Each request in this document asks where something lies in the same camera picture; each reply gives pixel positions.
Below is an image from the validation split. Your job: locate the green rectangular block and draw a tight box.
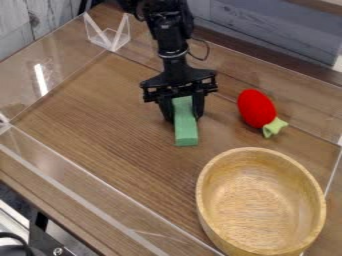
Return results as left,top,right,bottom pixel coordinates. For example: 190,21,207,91
173,97,199,147

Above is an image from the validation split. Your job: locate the clear acrylic corner bracket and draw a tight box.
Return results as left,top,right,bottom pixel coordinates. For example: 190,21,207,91
83,13,131,52

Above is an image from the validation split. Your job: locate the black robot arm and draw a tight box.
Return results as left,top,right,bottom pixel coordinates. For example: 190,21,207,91
118,0,218,122

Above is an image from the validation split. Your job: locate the clear acrylic barrier wall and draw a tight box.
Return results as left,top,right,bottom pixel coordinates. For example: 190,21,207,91
0,114,225,256

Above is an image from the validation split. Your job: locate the black metal table leg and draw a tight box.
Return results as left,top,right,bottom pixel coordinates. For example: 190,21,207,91
28,211,77,256

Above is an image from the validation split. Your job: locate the red plush strawberry toy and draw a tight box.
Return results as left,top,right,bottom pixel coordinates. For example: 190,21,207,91
238,89,289,138

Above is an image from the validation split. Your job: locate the black cable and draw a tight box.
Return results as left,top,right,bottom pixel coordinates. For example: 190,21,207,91
0,231,35,256

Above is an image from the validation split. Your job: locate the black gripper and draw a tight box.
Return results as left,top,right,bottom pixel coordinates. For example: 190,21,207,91
141,56,218,122

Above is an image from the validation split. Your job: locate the light brown wooden bowl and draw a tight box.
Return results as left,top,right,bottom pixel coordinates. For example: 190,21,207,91
195,147,326,256

